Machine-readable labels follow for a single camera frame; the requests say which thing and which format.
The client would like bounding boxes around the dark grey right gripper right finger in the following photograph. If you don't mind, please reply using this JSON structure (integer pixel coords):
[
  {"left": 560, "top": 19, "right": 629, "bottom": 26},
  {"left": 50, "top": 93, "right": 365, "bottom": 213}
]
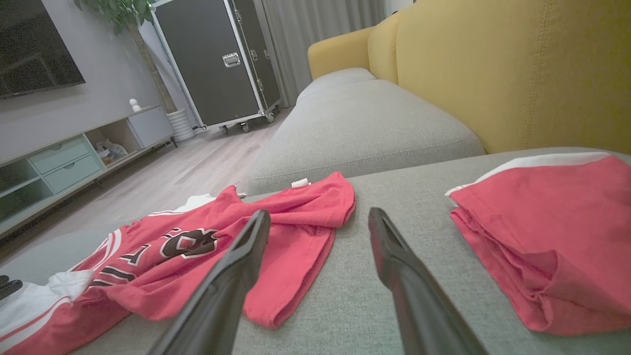
[{"left": 368, "top": 207, "right": 489, "bottom": 355}]

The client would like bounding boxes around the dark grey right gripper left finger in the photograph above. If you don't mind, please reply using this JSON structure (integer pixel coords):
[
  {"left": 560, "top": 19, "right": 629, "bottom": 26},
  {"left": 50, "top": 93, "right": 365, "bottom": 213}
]
[{"left": 148, "top": 210, "right": 272, "bottom": 355}]

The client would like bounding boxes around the red basketball jersey white trim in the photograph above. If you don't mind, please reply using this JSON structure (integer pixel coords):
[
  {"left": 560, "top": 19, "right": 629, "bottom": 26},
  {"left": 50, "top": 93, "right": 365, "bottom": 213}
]
[{"left": 0, "top": 171, "right": 356, "bottom": 355}]

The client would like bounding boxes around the red basketball shorts white stripe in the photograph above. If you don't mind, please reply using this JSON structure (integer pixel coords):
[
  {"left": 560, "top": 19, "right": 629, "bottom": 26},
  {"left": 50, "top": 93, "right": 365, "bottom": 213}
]
[{"left": 445, "top": 152, "right": 631, "bottom": 337}]

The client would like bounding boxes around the large grey sofa chaise seat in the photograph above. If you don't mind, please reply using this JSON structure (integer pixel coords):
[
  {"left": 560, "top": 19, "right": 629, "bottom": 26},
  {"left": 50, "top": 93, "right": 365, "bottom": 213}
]
[{"left": 0, "top": 147, "right": 631, "bottom": 355}]

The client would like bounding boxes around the grey wooden TV cabinet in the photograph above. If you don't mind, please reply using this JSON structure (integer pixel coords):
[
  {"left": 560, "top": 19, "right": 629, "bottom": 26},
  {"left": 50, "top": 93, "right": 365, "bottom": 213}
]
[{"left": 0, "top": 105, "right": 177, "bottom": 240}]

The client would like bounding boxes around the soft toy in cabinet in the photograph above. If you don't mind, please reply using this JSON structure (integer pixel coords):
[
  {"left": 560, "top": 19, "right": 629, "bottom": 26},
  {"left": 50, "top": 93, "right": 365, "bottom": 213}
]
[{"left": 95, "top": 140, "right": 128, "bottom": 166}]

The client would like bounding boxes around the white ribbed plant pot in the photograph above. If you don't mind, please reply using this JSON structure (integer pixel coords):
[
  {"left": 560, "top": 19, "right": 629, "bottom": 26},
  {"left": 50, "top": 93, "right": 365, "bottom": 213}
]
[{"left": 166, "top": 108, "right": 196, "bottom": 142}]

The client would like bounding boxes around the grey sofa seat cushion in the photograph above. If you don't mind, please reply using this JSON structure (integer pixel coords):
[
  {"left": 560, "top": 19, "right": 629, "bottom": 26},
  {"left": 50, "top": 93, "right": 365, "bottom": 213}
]
[
  {"left": 296, "top": 68, "right": 378, "bottom": 104},
  {"left": 246, "top": 80, "right": 486, "bottom": 195}
]

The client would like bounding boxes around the black wheeled flight case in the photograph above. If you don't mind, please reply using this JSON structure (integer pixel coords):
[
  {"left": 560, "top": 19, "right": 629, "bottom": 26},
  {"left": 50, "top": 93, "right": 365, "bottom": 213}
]
[{"left": 149, "top": 0, "right": 282, "bottom": 135}]

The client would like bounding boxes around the grey curtain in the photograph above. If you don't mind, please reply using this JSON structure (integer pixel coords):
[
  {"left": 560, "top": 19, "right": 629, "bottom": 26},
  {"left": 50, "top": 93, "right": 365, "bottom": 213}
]
[{"left": 261, "top": 0, "right": 385, "bottom": 107}]

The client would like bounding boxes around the green potted tree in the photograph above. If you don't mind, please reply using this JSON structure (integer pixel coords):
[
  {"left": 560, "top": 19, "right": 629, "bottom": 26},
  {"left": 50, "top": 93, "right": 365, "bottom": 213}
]
[{"left": 74, "top": 0, "right": 178, "bottom": 114}]

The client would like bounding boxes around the black wall television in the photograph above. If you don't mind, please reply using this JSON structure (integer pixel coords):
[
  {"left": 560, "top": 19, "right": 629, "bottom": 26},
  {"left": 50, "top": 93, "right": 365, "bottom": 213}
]
[{"left": 0, "top": 0, "right": 86, "bottom": 99}]

